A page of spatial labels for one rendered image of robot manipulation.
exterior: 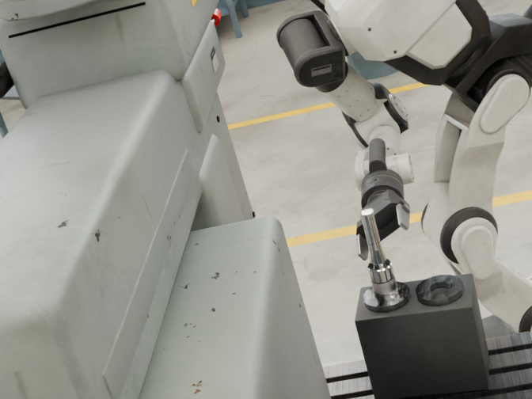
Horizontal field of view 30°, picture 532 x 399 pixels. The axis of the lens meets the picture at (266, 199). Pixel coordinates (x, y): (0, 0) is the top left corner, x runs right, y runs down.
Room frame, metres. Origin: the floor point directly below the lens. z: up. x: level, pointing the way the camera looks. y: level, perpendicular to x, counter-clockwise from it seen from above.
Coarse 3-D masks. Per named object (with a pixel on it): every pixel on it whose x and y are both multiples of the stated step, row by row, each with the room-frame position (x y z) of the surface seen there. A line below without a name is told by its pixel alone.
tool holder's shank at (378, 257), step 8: (368, 216) 1.61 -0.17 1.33; (368, 224) 1.61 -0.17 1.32; (368, 232) 1.62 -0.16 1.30; (376, 232) 1.62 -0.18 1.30; (368, 240) 1.62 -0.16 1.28; (376, 240) 1.61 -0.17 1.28; (376, 248) 1.61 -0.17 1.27; (376, 256) 1.61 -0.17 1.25; (384, 256) 1.62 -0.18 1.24; (376, 264) 1.62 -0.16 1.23
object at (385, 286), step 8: (368, 272) 1.62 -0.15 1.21; (392, 272) 1.61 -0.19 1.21; (376, 280) 1.61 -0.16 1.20; (384, 280) 1.60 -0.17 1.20; (392, 280) 1.61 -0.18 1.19; (376, 288) 1.61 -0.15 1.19; (384, 288) 1.60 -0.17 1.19; (392, 288) 1.60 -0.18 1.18; (376, 296) 1.62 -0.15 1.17; (384, 296) 1.60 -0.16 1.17; (392, 296) 1.60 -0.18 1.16
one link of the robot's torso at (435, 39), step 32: (352, 0) 2.02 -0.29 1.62; (384, 0) 1.99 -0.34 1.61; (416, 0) 1.99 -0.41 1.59; (448, 0) 1.99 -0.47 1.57; (352, 32) 2.01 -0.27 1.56; (384, 32) 1.99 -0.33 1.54; (416, 32) 1.99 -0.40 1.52; (448, 32) 2.01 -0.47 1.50; (480, 32) 2.02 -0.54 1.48; (416, 64) 2.02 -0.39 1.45; (448, 64) 2.02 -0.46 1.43
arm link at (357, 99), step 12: (348, 72) 2.12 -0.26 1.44; (348, 84) 2.11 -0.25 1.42; (360, 84) 2.14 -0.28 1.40; (372, 84) 2.20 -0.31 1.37; (336, 96) 2.12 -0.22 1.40; (348, 96) 2.12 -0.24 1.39; (360, 96) 2.13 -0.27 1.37; (372, 96) 2.16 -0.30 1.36; (384, 96) 2.16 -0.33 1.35; (348, 108) 2.14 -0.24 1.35; (360, 108) 2.15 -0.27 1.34; (372, 108) 2.16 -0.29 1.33; (396, 108) 2.15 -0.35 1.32; (348, 120) 2.18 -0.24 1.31; (360, 120) 2.17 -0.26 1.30; (360, 144) 2.17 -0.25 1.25
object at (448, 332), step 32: (416, 288) 1.61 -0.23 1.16; (448, 288) 1.58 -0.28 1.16; (384, 320) 1.57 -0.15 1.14; (416, 320) 1.55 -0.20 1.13; (448, 320) 1.54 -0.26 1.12; (480, 320) 1.60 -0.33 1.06; (384, 352) 1.57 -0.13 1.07; (416, 352) 1.56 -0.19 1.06; (448, 352) 1.54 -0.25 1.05; (480, 352) 1.52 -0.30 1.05; (384, 384) 1.58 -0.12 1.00; (416, 384) 1.56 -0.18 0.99; (448, 384) 1.54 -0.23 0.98; (480, 384) 1.53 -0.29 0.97
